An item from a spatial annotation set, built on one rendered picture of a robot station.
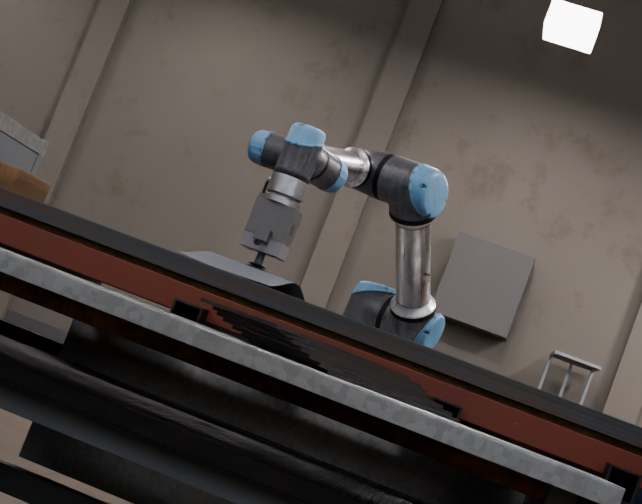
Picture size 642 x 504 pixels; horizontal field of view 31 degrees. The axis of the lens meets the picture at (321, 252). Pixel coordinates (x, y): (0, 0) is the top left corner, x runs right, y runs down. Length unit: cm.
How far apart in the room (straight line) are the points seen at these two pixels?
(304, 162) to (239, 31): 965
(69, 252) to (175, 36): 1012
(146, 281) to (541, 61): 970
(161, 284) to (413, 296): 106
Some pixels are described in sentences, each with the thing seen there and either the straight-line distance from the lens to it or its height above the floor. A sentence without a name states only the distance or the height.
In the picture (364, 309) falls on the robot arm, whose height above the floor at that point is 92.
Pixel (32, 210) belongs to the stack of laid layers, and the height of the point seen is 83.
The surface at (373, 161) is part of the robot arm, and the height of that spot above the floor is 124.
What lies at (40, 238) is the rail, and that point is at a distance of 204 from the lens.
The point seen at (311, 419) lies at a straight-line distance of 271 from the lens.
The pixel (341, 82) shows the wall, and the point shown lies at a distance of 1158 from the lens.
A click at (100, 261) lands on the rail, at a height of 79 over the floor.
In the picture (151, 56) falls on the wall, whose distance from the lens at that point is 1210.
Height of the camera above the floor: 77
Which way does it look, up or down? 5 degrees up
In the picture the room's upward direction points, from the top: 21 degrees clockwise
